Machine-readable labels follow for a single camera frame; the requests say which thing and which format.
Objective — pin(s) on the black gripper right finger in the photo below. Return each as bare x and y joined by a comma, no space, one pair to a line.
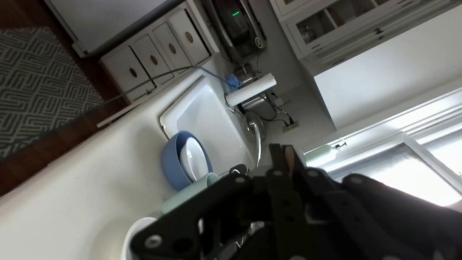
376,216

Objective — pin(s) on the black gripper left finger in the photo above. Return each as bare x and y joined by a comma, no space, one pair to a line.
193,216

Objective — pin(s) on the dark countertop appliance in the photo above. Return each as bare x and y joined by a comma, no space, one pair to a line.
239,26

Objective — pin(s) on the white bowl inside blue bowl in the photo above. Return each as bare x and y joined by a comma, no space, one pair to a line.
194,159

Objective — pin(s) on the white framed window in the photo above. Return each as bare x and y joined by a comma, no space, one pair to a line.
413,163

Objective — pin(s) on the chrome faucet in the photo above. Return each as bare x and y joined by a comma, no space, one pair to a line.
258,138

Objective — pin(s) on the white kitchen sink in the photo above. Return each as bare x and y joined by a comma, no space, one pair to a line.
207,112

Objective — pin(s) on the silver toaster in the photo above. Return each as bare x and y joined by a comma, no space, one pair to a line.
256,102

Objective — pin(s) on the white paper towel roll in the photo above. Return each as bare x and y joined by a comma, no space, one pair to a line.
250,89

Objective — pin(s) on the blue cloth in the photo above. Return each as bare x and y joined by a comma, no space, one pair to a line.
233,81

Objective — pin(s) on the white base cabinet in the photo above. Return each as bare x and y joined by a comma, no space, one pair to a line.
159,52

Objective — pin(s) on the grey patterned rug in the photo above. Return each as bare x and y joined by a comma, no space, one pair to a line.
38,86

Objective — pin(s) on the wall power outlet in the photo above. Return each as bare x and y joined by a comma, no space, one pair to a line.
291,124

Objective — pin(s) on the large white glass-door wall cabinet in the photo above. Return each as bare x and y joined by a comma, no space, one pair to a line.
385,62

